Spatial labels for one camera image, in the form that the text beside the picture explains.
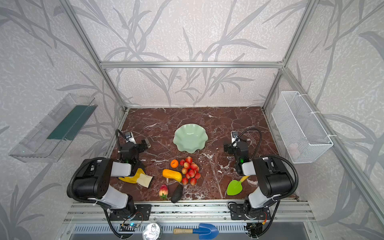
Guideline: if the fake orange tangerine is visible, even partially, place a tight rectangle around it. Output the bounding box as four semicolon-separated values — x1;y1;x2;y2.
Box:
170;160;179;169

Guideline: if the fake red grape bunch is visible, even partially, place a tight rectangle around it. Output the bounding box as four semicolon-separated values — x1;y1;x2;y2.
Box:
179;157;201;186

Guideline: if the fake dark avocado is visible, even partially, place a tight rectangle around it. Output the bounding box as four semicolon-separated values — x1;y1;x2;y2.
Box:
171;185;184;204

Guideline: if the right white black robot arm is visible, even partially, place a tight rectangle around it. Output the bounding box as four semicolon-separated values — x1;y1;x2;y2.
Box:
224;141;299;211

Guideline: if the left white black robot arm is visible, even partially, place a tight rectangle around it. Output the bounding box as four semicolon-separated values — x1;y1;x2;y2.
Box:
67;139;151;214

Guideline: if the light green scalloped fruit bowl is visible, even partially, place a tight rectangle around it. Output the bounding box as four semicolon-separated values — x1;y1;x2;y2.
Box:
173;124;208;154

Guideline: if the silver metal can top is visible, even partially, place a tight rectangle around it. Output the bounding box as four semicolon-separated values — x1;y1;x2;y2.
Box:
142;223;163;240

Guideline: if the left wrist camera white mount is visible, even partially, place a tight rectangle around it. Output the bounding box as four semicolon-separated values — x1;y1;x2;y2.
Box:
125;132;136;144

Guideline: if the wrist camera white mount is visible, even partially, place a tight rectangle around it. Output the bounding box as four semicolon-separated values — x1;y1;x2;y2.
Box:
231;131;239;146
125;132;136;144

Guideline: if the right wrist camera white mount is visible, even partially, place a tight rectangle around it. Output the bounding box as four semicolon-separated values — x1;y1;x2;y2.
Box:
231;131;239;146

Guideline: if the green toy spatula yellow handle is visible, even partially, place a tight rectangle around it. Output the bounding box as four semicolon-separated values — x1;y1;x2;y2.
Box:
227;176;249;196

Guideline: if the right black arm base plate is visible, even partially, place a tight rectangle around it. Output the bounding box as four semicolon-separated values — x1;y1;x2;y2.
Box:
227;202;272;222

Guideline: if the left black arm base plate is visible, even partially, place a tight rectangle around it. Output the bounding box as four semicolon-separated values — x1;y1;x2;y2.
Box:
109;204;152;221

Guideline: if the white wire mesh basket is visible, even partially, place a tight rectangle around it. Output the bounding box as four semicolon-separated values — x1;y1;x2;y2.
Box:
272;91;334;164

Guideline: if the clear acrylic wall shelf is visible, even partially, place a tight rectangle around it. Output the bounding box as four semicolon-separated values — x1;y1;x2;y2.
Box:
9;94;98;163

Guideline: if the blue toy shovel wooden handle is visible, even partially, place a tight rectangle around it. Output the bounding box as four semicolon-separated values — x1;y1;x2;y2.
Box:
173;223;219;240

